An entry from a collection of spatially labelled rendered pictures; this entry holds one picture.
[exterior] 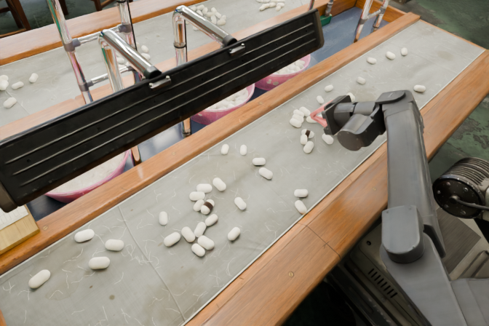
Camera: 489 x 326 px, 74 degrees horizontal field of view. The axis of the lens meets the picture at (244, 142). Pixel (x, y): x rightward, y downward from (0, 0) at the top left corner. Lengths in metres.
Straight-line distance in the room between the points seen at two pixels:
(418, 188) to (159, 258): 0.50
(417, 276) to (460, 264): 0.86
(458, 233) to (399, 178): 0.80
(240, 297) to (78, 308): 0.30
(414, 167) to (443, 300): 0.22
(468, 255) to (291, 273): 0.72
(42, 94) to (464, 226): 1.41
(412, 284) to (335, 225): 0.40
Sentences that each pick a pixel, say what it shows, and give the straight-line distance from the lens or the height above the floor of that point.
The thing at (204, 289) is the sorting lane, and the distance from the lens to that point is 0.70.
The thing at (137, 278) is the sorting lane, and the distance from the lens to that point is 0.72.
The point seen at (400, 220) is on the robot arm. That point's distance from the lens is 0.42.
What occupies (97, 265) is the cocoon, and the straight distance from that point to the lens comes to 0.73.
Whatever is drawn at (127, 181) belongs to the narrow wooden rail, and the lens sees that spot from 0.80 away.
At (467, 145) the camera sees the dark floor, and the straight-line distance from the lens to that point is 2.47.
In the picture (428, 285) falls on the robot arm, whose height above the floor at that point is 1.10.
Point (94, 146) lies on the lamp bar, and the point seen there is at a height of 1.07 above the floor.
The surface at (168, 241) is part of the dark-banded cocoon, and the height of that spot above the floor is 0.76.
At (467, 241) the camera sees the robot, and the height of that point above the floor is 0.47.
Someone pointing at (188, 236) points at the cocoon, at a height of 0.76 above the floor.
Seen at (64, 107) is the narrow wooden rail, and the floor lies 0.76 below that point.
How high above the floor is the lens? 1.41
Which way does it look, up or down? 48 degrees down
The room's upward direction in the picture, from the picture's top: 7 degrees clockwise
